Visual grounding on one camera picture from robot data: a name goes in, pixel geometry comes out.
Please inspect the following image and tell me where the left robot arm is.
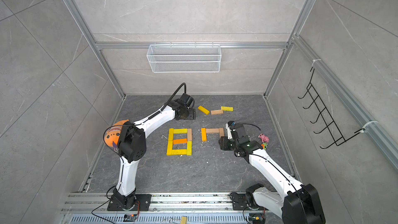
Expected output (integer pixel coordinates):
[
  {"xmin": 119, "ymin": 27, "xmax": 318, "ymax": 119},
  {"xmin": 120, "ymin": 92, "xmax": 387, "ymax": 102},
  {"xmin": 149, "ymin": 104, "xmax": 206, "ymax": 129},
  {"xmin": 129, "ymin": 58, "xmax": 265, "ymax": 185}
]
[{"xmin": 103, "ymin": 83, "xmax": 196, "ymax": 211}]

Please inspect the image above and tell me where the white wire mesh basket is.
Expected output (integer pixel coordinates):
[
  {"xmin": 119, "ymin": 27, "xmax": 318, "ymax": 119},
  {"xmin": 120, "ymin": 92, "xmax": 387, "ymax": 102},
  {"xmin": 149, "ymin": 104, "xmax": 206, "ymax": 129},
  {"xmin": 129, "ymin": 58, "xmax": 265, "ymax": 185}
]
[{"xmin": 147, "ymin": 44, "xmax": 222, "ymax": 73}]

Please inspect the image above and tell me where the yellow-green block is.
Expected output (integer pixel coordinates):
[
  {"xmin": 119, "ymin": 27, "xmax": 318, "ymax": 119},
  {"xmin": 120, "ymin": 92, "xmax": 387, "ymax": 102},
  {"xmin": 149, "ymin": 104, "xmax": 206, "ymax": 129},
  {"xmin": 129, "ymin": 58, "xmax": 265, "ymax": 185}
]
[
  {"xmin": 186, "ymin": 141, "xmax": 192, "ymax": 156},
  {"xmin": 221, "ymin": 106, "xmax": 234, "ymax": 112}
]

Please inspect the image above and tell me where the pink pig toy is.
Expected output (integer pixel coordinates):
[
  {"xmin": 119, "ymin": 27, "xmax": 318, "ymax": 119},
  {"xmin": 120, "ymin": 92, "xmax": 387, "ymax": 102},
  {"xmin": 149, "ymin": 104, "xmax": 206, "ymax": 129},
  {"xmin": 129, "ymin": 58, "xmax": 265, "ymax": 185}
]
[{"xmin": 258, "ymin": 134, "xmax": 269, "ymax": 143}]

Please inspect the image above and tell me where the tan block top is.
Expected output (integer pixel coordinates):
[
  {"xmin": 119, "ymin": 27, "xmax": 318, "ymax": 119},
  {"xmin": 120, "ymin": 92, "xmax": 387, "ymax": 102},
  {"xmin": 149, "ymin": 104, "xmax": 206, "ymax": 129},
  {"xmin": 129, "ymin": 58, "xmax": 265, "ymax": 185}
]
[{"xmin": 211, "ymin": 110, "xmax": 223, "ymax": 115}]

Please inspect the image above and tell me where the tan block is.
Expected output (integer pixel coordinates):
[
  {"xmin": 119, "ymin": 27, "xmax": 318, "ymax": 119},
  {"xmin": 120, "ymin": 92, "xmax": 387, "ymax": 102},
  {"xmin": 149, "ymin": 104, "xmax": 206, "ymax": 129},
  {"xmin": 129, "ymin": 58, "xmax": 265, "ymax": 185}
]
[
  {"xmin": 211, "ymin": 110, "xmax": 223, "ymax": 115},
  {"xmin": 187, "ymin": 129, "xmax": 192, "ymax": 142},
  {"xmin": 219, "ymin": 128, "xmax": 224, "ymax": 137},
  {"xmin": 206, "ymin": 128, "xmax": 220, "ymax": 134}
]

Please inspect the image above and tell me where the yellow block top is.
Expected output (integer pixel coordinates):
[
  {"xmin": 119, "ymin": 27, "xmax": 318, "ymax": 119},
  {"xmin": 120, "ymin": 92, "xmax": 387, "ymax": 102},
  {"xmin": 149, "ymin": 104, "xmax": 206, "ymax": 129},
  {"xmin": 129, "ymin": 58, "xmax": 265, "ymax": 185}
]
[{"xmin": 198, "ymin": 106, "xmax": 210, "ymax": 115}]

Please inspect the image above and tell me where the aluminium rail frame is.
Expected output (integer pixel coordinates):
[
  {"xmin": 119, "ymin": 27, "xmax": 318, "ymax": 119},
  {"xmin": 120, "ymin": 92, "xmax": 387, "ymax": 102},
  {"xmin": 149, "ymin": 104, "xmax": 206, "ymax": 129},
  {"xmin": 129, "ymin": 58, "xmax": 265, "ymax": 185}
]
[{"xmin": 61, "ymin": 192, "xmax": 282, "ymax": 224}]

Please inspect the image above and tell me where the black wire hook rack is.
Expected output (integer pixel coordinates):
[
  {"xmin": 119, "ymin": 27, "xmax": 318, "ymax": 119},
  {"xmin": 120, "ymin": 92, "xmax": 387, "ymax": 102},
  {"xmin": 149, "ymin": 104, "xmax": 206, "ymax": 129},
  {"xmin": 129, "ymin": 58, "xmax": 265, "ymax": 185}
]
[{"xmin": 297, "ymin": 67, "xmax": 368, "ymax": 150}]

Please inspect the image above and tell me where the orange block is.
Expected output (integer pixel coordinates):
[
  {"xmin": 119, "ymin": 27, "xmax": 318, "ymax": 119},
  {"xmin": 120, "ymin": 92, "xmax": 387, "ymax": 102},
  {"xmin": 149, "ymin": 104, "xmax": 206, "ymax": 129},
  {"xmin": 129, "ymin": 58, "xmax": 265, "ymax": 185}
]
[{"xmin": 173, "ymin": 139, "xmax": 188, "ymax": 145}]

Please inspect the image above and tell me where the orange-yellow block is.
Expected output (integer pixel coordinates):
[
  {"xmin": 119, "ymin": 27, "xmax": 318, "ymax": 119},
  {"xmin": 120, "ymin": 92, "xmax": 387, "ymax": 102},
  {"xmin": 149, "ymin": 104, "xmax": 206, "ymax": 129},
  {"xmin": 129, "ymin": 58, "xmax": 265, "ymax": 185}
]
[{"xmin": 201, "ymin": 128, "xmax": 207, "ymax": 142}]

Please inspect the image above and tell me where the yellow block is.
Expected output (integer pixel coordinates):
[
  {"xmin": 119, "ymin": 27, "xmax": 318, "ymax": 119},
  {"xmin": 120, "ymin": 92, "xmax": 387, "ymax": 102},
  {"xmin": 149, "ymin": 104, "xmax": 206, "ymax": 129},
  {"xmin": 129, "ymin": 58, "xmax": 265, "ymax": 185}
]
[
  {"xmin": 172, "ymin": 149, "xmax": 187, "ymax": 156},
  {"xmin": 168, "ymin": 129, "xmax": 174, "ymax": 142},
  {"xmin": 198, "ymin": 106, "xmax": 210, "ymax": 115},
  {"xmin": 173, "ymin": 129, "xmax": 188, "ymax": 134},
  {"xmin": 166, "ymin": 140, "xmax": 173, "ymax": 156}
]

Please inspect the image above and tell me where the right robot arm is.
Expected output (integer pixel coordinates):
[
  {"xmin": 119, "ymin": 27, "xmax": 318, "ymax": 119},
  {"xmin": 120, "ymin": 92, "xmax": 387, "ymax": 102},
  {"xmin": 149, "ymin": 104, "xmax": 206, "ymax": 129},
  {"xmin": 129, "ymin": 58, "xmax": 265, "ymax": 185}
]
[{"xmin": 219, "ymin": 121, "xmax": 326, "ymax": 224}]

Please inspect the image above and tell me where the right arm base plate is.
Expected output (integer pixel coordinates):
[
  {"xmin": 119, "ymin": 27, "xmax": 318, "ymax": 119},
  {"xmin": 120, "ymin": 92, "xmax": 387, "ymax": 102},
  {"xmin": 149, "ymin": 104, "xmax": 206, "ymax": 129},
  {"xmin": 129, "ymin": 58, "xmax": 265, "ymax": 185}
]
[{"xmin": 229, "ymin": 184, "xmax": 266, "ymax": 211}]

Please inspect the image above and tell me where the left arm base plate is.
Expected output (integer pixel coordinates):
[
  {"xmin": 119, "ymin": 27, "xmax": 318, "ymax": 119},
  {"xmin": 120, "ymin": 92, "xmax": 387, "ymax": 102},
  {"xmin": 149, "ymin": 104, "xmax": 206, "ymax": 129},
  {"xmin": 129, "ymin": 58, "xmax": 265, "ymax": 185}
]
[{"xmin": 107, "ymin": 194, "xmax": 152, "ymax": 211}]

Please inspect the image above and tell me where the yellow block bottom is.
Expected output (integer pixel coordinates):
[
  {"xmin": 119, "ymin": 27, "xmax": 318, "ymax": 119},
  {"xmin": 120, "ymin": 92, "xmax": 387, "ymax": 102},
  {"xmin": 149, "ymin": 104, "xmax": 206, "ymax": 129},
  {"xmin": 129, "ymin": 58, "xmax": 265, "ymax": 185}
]
[{"xmin": 166, "ymin": 140, "xmax": 173, "ymax": 156}]

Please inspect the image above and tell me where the orange plush toy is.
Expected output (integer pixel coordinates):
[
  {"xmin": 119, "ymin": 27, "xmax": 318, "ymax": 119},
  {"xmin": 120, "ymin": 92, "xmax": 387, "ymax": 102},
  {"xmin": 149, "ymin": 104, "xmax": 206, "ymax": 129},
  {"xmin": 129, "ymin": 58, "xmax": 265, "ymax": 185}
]
[{"xmin": 103, "ymin": 119, "xmax": 129, "ymax": 149}]

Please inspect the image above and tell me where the small orange green toy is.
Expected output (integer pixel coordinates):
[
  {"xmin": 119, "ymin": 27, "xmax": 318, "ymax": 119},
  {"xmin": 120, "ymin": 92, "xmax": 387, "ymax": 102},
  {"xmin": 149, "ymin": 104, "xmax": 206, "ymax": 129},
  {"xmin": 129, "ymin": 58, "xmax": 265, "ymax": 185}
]
[{"xmin": 261, "ymin": 143, "xmax": 268, "ymax": 150}]

